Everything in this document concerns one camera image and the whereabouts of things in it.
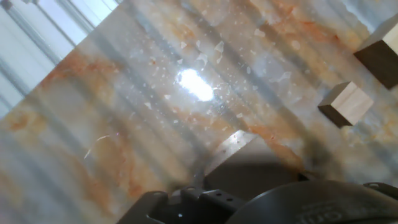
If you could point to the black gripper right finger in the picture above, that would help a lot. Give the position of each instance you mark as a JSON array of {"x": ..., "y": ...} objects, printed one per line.
[{"x": 384, "y": 188}]

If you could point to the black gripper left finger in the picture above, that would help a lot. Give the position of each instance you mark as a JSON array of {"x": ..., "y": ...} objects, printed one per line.
[{"x": 192, "y": 205}]

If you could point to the small wooden block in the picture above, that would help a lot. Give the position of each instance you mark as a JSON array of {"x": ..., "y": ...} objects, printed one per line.
[{"x": 351, "y": 102}]

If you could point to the medium wooden block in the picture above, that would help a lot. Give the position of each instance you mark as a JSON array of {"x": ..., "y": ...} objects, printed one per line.
[{"x": 377, "y": 62}]

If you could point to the orange marble pattern mat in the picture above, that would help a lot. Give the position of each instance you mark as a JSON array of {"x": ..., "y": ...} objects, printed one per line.
[{"x": 124, "y": 109}]

